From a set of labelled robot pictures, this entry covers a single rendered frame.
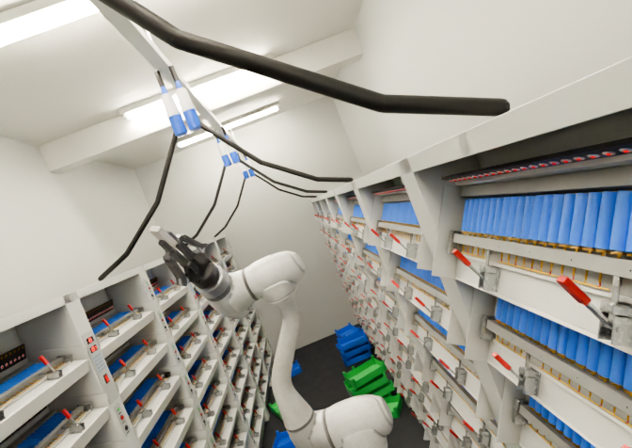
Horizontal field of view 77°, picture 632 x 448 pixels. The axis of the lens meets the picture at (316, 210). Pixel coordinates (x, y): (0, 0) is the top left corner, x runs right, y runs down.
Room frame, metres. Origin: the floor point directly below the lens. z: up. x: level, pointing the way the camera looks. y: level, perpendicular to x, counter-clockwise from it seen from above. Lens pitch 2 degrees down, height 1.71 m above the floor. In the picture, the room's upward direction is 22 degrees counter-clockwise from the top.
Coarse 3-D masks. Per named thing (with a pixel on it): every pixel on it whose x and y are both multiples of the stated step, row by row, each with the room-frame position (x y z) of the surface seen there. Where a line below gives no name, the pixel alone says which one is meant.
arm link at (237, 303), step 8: (232, 272) 1.17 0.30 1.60; (240, 272) 1.15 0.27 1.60; (232, 280) 1.13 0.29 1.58; (240, 280) 1.13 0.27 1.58; (232, 288) 1.12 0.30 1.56; (240, 288) 1.12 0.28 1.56; (248, 288) 1.12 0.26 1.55; (224, 296) 1.10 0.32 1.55; (232, 296) 1.11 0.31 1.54; (240, 296) 1.12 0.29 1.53; (248, 296) 1.12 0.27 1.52; (216, 304) 1.11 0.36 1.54; (224, 304) 1.11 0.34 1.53; (232, 304) 1.12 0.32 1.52; (240, 304) 1.13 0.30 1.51; (248, 304) 1.15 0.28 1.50; (224, 312) 1.14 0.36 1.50; (232, 312) 1.14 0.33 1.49; (240, 312) 1.16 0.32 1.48; (248, 312) 1.21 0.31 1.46
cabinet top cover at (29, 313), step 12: (120, 276) 1.95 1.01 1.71; (132, 276) 2.07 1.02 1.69; (84, 288) 1.61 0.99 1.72; (96, 288) 1.70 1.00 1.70; (60, 300) 1.44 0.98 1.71; (72, 300) 1.51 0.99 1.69; (24, 312) 1.25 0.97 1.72; (36, 312) 1.30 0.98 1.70; (0, 324) 1.14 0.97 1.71; (12, 324) 1.19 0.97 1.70
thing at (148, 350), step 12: (144, 336) 2.15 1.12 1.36; (156, 336) 2.15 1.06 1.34; (120, 348) 2.02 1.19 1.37; (132, 348) 2.06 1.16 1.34; (144, 348) 2.03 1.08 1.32; (156, 348) 2.07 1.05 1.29; (108, 360) 1.88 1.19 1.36; (120, 360) 1.73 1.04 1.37; (132, 360) 1.87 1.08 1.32; (144, 360) 1.91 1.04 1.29; (156, 360) 1.98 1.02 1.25; (120, 372) 1.75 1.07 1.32; (132, 372) 1.72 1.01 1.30; (144, 372) 1.81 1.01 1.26; (120, 384) 1.65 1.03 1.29; (132, 384) 1.68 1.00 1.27; (120, 396) 1.56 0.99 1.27
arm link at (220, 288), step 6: (222, 270) 1.09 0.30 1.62; (222, 276) 1.08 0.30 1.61; (228, 276) 1.11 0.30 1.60; (216, 282) 1.07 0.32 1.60; (222, 282) 1.07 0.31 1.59; (228, 282) 1.10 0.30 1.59; (198, 288) 1.07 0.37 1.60; (210, 288) 1.06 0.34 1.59; (216, 288) 1.06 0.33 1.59; (222, 288) 1.08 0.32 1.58; (228, 288) 1.10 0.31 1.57; (204, 294) 1.07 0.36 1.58; (210, 294) 1.07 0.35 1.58; (216, 294) 1.07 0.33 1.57; (222, 294) 1.09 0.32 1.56
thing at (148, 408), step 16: (160, 368) 2.15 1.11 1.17; (176, 368) 2.16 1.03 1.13; (144, 384) 2.04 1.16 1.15; (160, 384) 2.05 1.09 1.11; (176, 384) 2.07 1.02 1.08; (128, 400) 1.88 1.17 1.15; (144, 400) 1.84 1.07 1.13; (160, 400) 1.87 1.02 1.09; (144, 416) 1.72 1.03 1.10; (144, 432) 1.62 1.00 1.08
